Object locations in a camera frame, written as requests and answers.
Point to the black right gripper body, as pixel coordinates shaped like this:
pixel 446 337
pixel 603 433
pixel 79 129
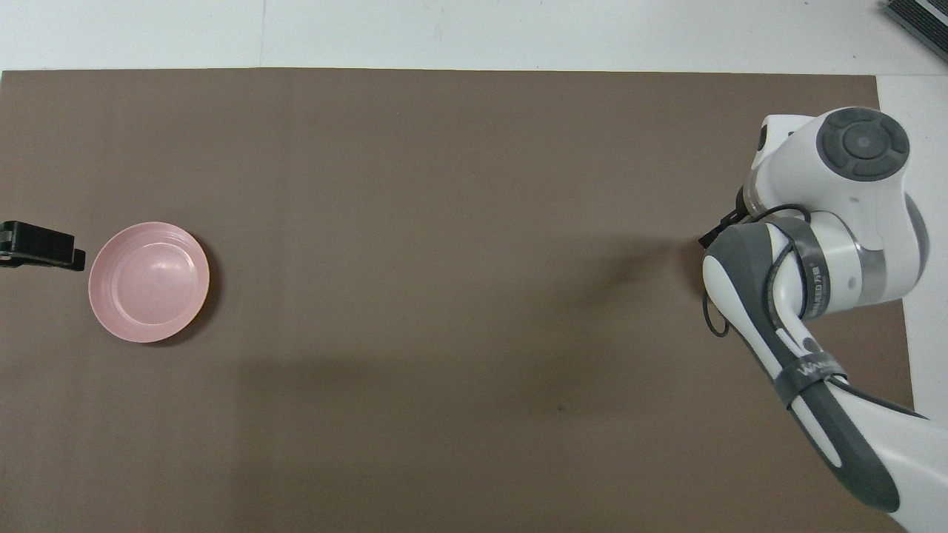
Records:
pixel 741 201

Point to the pink plate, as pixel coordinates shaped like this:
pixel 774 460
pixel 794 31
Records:
pixel 148 281

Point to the grey ribbed device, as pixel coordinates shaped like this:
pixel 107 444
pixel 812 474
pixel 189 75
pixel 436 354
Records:
pixel 922 16

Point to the brown table mat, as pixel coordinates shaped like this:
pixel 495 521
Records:
pixel 444 222

